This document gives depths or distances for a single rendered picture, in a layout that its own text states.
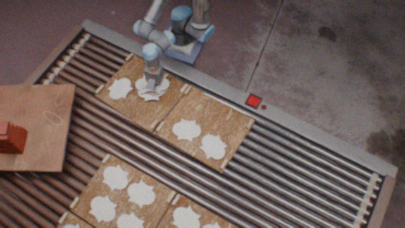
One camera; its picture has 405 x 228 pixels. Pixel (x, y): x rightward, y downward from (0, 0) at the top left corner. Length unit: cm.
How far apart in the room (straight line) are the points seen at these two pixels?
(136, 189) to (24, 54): 226
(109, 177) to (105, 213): 18
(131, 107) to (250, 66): 155
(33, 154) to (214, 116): 95
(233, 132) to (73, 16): 241
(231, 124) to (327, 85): 157
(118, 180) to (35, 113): 58
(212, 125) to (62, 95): 82
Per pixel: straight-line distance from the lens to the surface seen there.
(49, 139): 208
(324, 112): 335
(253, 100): 218
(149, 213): 193
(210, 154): 200
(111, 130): 214
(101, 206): 197
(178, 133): 205
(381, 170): 222
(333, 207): 205
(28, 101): 224
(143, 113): 214
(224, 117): 211
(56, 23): 401
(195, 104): 214
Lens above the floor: 280
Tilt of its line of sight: 62 degrees down
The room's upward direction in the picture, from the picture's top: straight up
